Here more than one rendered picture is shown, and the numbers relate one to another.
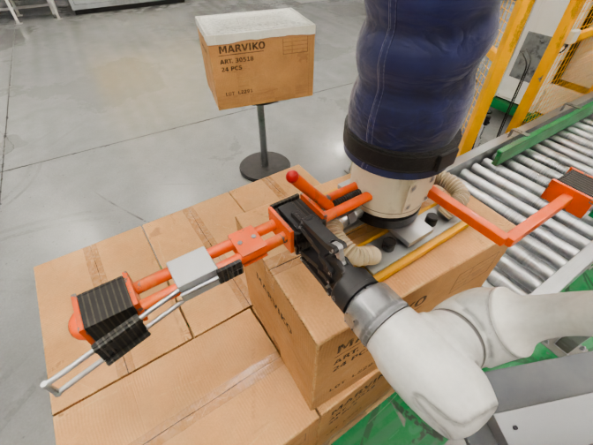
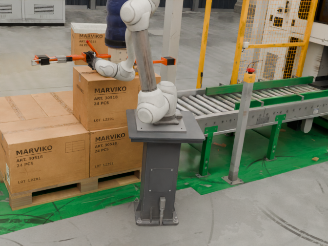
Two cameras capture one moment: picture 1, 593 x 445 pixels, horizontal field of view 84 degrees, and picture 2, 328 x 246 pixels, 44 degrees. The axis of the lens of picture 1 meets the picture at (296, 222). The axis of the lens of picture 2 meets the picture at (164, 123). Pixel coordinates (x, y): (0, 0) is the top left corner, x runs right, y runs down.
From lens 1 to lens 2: 2.65 m
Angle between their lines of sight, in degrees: 23
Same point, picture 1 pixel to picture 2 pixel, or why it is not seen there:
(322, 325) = (90, 79)
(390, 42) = (109, 16)
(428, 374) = (101, 62)
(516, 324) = (124, 63)
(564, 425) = not seen: hidden behind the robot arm
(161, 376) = (35, 121)
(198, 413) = (47, 127)
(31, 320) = not seen: outside the picture
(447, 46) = (118, 17)
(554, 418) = not seen: hidden behind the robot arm
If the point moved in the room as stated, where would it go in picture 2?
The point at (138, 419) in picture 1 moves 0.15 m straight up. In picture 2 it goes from (26, 126) to (25, 108)
